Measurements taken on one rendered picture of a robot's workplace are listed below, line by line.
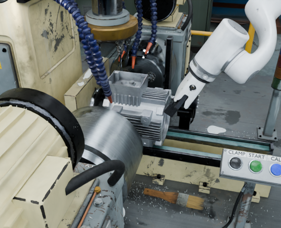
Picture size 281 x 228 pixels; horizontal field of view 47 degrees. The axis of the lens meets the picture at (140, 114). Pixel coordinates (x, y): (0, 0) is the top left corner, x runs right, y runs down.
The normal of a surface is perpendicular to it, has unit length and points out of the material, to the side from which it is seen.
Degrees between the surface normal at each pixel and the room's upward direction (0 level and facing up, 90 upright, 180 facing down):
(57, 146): 67
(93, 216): 0
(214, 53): 81
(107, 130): 24
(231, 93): 0
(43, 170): 0
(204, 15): 90
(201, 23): 90
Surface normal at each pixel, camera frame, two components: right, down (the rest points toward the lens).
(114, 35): 0.30, 0.51
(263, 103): 0.00, -0.84
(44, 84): 0.97, 0.14
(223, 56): -0.50, 0.29
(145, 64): -0.25, 0.52
